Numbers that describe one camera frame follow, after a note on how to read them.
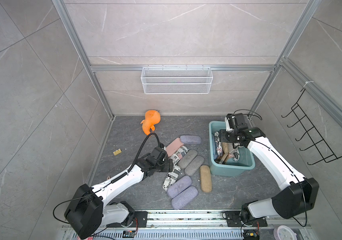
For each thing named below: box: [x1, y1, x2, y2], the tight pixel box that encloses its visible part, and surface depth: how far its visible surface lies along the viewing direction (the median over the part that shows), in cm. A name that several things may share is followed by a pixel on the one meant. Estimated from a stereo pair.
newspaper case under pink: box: [169, 145, 189, 165], surface depth 95 cm
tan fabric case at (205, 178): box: [200, 165, 213, 193], surface depth 85 cm
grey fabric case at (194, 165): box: [184, 155, 205, 176], surface depth 91 cm
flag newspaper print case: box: [214, 131, 223, 157], surface depth 90 cm
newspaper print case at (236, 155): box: [232, 147, 240, 162], surface depth 92 cm
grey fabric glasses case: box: [178, 149, 198, 169], surface depth 95 cm
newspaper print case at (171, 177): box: [162, 165, 181, 192], surface depth 86 cm
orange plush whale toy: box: [140, 109, 161, 136], surface depth 113 cm
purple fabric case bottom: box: [171, 186, 199, 210], surface depth 79 cm
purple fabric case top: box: [180, 135, 202, 144], surface depth 103 cm
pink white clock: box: [273, 225, 298, 240], surface depth 69 cm
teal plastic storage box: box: [208, 120, 256, 177], surface depth 90 cm
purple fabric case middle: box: [167, 175, 192, 198], surface depth 82 cm
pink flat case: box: [165, 137, 184, 157], surface depth 102 cm
